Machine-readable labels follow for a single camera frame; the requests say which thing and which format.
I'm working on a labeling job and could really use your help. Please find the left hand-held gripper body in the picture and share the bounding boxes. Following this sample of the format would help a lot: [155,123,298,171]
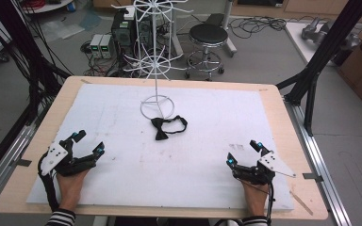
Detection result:
[40,139,98,177]

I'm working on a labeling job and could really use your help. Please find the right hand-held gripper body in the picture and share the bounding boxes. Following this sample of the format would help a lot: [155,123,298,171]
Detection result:
[231,150,297,186]

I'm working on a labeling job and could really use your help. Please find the black bow tie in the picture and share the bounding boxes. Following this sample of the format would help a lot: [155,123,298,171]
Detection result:
[150,115,189,141]

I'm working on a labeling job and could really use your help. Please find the white wire display rack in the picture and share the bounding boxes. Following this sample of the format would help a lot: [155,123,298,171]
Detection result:
[110,0,194,121]

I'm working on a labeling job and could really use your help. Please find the person's left hand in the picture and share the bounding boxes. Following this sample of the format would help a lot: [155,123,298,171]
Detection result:
[56,169,91,212]

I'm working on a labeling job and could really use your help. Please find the person's right hand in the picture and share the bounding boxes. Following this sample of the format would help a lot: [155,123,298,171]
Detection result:
[239,179,271,218]

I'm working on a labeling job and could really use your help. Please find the white foam board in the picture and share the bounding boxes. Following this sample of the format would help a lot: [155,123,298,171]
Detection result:
[26,83,296,211]

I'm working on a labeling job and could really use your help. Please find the grey tape strip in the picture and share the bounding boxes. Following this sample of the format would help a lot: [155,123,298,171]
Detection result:
[302,172,324,184]
[16,158,33,168]

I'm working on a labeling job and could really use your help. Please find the thin wooden stick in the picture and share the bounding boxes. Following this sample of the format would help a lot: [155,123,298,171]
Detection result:
[288,189,315,217]

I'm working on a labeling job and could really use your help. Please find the grey bench power supply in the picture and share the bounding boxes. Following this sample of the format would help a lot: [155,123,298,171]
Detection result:
[89,33,104,59]
[100,34,115,60]

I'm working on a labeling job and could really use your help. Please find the clear plastic sheet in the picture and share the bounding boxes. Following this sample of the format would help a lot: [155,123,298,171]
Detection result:
[39,12,103,40]

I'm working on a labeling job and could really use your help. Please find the black computer tower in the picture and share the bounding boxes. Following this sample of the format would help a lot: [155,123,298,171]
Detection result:
[111,10,154,69]

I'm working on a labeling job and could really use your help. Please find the white desk leg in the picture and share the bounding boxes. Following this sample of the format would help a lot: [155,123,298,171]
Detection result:
[221,0,239,58]

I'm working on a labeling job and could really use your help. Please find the black round stool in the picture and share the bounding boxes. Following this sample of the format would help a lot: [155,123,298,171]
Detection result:
[185,23,229,82]

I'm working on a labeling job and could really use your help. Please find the round white table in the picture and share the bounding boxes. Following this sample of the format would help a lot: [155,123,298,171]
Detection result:
[20,0,75,15]

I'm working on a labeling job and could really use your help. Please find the grey device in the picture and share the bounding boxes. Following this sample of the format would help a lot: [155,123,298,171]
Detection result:
[301,17,362,51]

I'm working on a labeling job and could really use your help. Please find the thick black sleeved cable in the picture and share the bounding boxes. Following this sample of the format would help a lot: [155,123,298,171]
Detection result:
[37,150,60,213]

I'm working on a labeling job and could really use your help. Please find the thin black cable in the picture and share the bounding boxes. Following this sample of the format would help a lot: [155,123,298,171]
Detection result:
[265,182,276,226]

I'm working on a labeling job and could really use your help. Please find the aluminium rail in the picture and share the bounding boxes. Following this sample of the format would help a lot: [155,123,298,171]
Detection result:
[0,103,50,215]
[284,97,354,226]

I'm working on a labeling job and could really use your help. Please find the black frame strut with cables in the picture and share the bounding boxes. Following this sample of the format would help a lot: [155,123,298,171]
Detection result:
[0,0,72,126]

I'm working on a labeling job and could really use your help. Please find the black floor cables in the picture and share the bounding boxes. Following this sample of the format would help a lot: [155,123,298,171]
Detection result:
[229,15,288,40]

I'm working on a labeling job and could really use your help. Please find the black metal frame strut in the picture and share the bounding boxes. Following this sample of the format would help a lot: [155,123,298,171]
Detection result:
[276,0,362,137]

